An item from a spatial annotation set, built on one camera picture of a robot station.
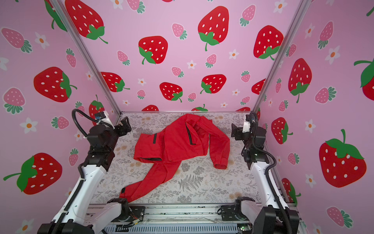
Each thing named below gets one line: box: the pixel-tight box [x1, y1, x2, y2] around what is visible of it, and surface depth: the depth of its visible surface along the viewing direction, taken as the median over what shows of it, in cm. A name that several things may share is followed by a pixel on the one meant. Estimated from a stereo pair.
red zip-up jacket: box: [119, 113, 231, 203], surface depth 92 cm
